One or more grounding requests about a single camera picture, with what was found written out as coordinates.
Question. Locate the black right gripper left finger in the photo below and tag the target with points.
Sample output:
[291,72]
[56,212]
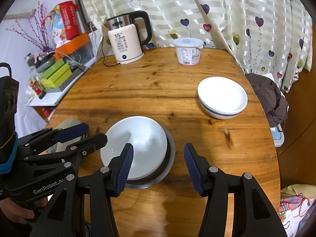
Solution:
[64,213]

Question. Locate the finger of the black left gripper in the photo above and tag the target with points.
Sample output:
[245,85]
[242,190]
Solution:
[74,152]
[48,137]

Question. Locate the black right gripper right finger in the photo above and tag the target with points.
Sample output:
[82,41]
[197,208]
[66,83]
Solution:
[253,215]

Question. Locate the white shallow bowl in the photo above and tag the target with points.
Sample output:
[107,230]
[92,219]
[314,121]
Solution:
[149,144]

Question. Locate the person's left hand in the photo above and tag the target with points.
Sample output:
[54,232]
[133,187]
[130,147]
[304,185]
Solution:
[14,212]

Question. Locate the grey plate under gripper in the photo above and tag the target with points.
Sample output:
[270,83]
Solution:
[70,131]

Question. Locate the white covered side shelf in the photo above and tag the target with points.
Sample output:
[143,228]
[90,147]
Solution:
[53,99]

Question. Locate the plaid patterned fabric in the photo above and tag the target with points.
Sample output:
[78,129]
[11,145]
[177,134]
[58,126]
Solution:
[294,212]

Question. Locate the red labelled glass jar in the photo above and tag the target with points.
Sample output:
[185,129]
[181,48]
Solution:
[37,87]

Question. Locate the lime green box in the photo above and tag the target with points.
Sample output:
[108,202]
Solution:
[55,79]

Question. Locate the chevron patterned tray box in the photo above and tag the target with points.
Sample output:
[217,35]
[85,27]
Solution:
[77,72]

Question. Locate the upper green flat box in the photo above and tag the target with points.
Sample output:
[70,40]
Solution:
[51,70]

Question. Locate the white plastic storage bin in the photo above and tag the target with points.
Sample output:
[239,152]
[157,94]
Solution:
[278,135]

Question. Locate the orange plastic bin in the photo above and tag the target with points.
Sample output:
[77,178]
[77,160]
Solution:
[73,45]

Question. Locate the dark grey plate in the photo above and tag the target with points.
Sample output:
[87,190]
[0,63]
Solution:
[162,171]

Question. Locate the purple dried flower branches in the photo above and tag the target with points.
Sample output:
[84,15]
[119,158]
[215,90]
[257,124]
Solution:
[33,29]

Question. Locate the dark brown dotted cloth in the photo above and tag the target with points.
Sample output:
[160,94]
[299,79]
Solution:
[274,104]

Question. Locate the white bowl with blue stripe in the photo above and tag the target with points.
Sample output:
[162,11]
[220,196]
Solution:
[222,98]

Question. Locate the white electric kettle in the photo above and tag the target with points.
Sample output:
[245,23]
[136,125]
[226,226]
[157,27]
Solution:
[125,38]

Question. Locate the red snack package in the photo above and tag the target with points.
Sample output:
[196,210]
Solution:
[68,12]

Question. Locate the white yogurt tub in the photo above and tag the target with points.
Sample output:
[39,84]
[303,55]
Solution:
[188,50]

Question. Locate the cream curtain with hearts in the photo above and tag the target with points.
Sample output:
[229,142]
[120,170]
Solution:
[264,36]

